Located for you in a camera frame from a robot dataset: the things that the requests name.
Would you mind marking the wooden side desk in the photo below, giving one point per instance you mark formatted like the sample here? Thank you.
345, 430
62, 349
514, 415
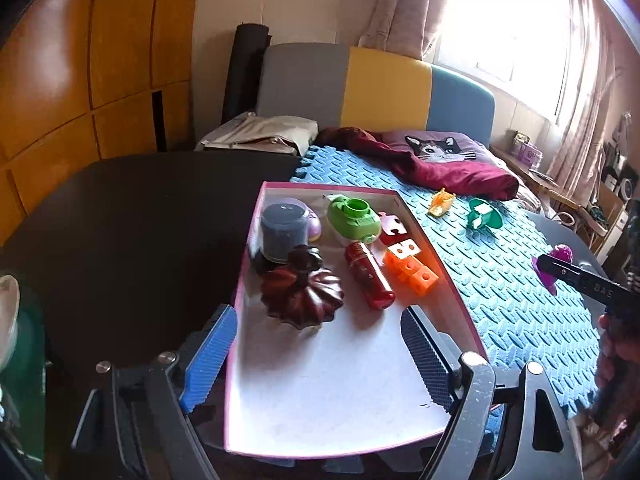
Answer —
540, 180

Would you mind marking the red toy bottle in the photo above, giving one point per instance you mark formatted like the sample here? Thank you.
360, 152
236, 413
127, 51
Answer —
369, 277

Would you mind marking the black and silver speaker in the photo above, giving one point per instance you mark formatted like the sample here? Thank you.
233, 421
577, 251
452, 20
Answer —
620, 175

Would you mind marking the grey cup with black base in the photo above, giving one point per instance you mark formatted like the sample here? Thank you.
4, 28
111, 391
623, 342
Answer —
282, 232

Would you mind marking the green disc toy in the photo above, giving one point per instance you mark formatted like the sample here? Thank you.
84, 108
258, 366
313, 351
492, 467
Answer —
484, 214

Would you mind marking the orange plastic toy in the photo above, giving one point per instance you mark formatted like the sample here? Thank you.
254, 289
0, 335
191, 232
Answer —
441, 202

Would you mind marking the orange wooden wardrobe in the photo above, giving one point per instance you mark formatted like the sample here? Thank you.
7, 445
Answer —
95, 60

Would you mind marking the pink patterned long curtain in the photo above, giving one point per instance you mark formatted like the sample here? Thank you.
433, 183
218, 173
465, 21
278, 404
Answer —
585, 110

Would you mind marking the person's right forearm floral sleeve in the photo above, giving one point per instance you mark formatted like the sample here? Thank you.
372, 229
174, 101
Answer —
615, 410

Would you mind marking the orange linking cubes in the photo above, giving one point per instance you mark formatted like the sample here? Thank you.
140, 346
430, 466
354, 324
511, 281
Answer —
412, 265

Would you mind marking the green round toy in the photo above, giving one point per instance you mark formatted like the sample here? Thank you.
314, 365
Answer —
352, 220

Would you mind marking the beige cloth bag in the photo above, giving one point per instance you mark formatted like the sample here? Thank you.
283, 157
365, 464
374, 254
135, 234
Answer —
265, 132

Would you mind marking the person's right hand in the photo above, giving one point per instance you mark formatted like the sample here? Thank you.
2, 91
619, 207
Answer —
622, 345

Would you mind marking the dark brown pumpkin ornament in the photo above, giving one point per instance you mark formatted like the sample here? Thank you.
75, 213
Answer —
305, 292

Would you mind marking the purple egg toy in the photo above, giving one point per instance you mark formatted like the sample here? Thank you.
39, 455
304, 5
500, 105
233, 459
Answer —
314, 225

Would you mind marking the white tray with pink rim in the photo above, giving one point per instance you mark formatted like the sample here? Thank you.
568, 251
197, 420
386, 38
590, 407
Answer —
330, 380

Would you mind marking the maroon blanket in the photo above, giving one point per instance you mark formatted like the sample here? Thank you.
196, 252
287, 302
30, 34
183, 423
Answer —
460, 180

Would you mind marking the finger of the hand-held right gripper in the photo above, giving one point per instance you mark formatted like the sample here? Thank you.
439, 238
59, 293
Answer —
590, 282

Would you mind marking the black rolled mat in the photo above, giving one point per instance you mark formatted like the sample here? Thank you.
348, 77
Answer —
245, 75

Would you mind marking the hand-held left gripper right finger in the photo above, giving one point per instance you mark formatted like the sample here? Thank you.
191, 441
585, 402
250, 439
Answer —
425, 355

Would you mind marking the grey yellow blue headboard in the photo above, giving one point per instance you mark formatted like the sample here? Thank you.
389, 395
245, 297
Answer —
380, 90

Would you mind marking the purple cat pillow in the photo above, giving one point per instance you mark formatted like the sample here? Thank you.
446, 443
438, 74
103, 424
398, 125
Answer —
440, 147

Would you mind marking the blue foam puzzle mat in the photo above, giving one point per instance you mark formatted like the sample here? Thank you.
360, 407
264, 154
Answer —
500, 280

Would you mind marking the purple storage box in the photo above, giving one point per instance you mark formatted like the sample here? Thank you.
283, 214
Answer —
525, 152

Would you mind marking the green plastic object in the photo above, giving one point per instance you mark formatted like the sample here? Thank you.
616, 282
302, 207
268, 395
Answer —
25, 385

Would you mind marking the magenta plastic toy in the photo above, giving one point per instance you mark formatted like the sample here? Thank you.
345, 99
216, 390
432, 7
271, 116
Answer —
562, 255

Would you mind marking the window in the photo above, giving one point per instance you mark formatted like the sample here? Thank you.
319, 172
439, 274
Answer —
505, 25

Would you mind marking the pink patterned short curtain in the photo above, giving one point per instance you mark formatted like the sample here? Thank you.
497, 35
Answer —
405, 10

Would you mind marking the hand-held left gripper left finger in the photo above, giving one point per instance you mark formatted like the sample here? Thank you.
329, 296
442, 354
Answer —
210, 355

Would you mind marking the red and white puzzle piece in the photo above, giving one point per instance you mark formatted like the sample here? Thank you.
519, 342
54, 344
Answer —
392, 230

